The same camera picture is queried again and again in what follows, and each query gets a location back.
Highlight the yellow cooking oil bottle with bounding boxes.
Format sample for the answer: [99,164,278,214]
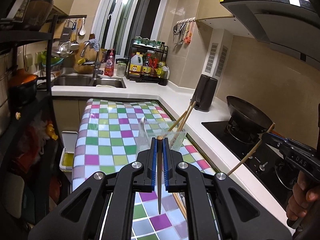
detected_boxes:
[129,52,144,76]

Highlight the person's right hand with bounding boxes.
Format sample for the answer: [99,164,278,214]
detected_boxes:
[286,174,320,221]

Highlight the black pot with orange lid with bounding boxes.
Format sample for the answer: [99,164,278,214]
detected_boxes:
[8,73,40,103]

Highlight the grey wall vent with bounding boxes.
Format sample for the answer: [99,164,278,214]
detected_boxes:
[215,45,229,78]
[204,43,219,72]

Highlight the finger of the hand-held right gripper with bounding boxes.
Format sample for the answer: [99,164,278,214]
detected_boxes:
[266,132,316,153]
[262,134,288,153]

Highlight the chrome kitchen faucet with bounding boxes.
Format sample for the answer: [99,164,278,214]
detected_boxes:
[80,40,104,80]

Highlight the white bin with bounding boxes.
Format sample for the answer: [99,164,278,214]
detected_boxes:
[59,131,79,172]

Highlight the black shelving unit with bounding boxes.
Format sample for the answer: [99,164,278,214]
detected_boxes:
[0,14,88,233]

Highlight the black spice rack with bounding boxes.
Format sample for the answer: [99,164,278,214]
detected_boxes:
[128,37,169,86]

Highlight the red dish soap bottle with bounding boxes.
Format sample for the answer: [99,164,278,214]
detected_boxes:
[103,49,116,77]

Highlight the range hood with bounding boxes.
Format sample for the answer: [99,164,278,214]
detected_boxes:
[219,0,320,68]

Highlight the black wok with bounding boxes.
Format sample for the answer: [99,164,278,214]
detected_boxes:
[226,95,275,134]

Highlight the hanging kitchen tools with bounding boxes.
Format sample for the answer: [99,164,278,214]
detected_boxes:
[173,17,196,46]

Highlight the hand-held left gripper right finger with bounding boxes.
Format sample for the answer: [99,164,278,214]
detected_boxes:
[162,137,293,240]

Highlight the clear plastic utensil holder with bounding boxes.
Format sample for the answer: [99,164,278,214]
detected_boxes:
[138,120,188,153]

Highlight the glass jar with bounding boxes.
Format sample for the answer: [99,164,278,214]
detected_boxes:
[116,60,127,77]

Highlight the blender jar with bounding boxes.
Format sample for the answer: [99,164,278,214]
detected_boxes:
[24,0,54,28]

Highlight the black electric kettle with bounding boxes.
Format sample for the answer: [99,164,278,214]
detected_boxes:
[191,74,218,112]

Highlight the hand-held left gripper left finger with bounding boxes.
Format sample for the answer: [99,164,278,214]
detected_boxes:
[27,137,158,240]

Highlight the kitchen window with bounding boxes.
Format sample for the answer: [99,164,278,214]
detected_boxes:
[92,0,173,58]

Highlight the steel sink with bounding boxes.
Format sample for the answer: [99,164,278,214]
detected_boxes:
[52,75,127,89]

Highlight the wooden chopstick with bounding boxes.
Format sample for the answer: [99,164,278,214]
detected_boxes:
[227,122,275,176]
[172,104,194,144]
[167,101,196,132]
[156,135,164,215]

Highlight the wooden cutting board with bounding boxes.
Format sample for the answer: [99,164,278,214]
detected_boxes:
[73,42,103,74]

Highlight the metal grater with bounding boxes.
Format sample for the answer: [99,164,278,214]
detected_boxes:
[62,21,72,42]

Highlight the green plastic bowl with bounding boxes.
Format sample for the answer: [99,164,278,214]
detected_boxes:
[41,51,64,67]

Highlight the black gas stove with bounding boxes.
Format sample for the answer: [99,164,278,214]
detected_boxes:
[201,120,320,212]

